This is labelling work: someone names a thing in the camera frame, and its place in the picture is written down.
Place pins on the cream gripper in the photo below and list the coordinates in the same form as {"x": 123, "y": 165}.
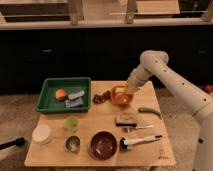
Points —
{"x": 132, "y": 84}

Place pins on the yellow banana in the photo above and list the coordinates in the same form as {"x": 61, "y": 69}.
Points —
{"x": 126, "y": 90}

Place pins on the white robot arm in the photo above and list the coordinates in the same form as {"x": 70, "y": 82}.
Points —
{"x": 198, "y": 102}

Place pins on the orange bowl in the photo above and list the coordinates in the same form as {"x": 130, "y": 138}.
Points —
{"x": 119, "y": 97}

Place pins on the green chili pepper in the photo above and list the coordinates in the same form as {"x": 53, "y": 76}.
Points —
{"x": 149, "y": 110}

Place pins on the dark red grapes bunch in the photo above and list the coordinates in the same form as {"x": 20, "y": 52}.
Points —
{"x": 99, "y": 99}

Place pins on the brown sponge block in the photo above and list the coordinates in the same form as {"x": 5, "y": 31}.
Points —
{"x": 125, "y": 120}

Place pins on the wooden table board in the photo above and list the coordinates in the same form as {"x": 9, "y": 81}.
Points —
{"x": 101, "y": 118}

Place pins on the blue grey sponge block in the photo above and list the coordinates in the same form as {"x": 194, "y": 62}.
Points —
{"x": 73, "y": 103}

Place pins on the green plastic tray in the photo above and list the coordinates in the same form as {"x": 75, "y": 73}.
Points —
{"x": 47, "y": 102}

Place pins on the black white brush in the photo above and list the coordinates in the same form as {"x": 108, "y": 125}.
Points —
{"x": 127, "y": 143}

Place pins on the dark red bowl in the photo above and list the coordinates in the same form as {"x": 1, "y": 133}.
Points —
{"x": 103, "y": 145}

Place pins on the red yellow apple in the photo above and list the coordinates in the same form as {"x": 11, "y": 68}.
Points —
{"x": 61, "y": 94}

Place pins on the green plastic cup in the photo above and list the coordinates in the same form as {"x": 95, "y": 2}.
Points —
{"x": 71, "y": 123}

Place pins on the small metal cup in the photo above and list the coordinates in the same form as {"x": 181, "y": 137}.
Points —
{"x": 72, "y": 144}

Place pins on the white round container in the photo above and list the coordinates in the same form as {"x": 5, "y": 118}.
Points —
{"x": 42, "y": 134}

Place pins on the black handle object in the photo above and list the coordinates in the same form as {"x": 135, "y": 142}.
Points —
{"x": 18, "y": 142}

